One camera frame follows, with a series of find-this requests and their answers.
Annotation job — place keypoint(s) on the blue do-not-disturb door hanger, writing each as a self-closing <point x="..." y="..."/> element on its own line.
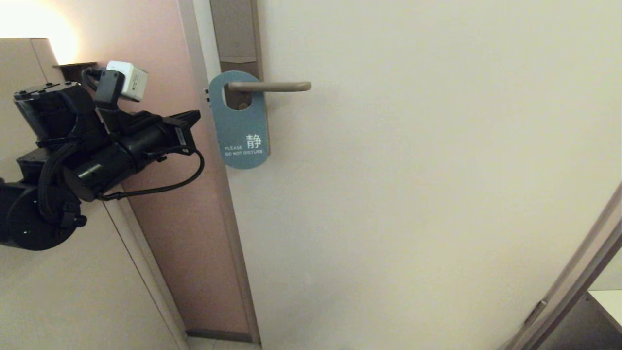
<point x="240" y="126"/>

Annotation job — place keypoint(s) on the white door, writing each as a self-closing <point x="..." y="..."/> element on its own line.
<point x="413" y="194"/>

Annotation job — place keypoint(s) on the small metal hinge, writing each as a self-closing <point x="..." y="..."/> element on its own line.
<point x="536" y="312"/>

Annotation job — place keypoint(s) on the dark cabinet side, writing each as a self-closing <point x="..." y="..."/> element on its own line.
<point x="583" y="330"/>

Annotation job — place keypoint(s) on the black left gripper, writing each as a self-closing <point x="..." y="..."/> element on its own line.
<point x="131" y="150"/>

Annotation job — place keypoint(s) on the dark wall lamp bracket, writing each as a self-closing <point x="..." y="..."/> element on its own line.
<point x="73" y="70"/>

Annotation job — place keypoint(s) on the white wrist camera with mount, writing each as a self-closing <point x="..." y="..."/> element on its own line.
<point x="131" y="80"/>

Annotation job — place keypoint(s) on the brown metal lock plate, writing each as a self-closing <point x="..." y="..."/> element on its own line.
<point x="235" y="29"/>

